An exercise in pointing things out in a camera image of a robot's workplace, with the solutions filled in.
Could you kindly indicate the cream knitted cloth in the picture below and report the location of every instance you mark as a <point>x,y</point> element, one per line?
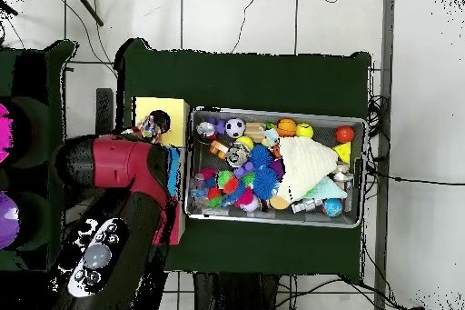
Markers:
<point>305,164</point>

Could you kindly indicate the long polka dot cloth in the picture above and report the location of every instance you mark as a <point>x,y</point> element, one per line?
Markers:
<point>152,128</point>

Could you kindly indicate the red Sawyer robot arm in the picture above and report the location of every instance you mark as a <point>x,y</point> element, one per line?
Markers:
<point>116,172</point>

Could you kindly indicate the wooden box with three holes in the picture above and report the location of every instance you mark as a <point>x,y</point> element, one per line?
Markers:
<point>178,110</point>

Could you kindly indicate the clear mesh bin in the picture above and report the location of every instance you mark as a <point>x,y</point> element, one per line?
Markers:
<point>349,217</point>

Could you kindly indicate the yellow tennis ball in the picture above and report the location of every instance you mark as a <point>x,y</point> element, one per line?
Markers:
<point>244,143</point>

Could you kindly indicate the black and white soccer ball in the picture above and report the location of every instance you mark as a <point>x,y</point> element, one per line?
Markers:
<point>236,127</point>

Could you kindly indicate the blue spiky rubber ball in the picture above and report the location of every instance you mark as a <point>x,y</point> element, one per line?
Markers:
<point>260,156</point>
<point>265,184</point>

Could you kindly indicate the crushed red drink can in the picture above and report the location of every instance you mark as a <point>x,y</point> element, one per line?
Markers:
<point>206,130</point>

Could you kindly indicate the orange toy basketball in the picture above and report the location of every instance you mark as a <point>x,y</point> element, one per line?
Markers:
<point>286,127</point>

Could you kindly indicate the yellow smiley ball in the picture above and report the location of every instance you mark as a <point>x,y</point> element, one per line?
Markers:
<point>304,130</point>

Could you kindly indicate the mint green cloth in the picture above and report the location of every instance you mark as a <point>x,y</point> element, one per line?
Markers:
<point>328,190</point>

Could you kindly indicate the yellow cheese wedge toy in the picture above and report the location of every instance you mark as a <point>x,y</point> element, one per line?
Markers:
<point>343,152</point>

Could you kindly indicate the red ball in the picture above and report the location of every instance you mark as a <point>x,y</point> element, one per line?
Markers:
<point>344,134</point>

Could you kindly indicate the black rod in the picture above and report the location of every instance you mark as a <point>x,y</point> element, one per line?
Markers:
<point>86,4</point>

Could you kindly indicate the pink plastic bowl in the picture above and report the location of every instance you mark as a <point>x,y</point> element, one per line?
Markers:
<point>4,132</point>

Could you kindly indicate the purple plastic bowl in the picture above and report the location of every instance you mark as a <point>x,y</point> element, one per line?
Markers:
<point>7,219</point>

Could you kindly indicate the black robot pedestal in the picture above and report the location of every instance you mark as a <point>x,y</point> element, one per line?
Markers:
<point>232,294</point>

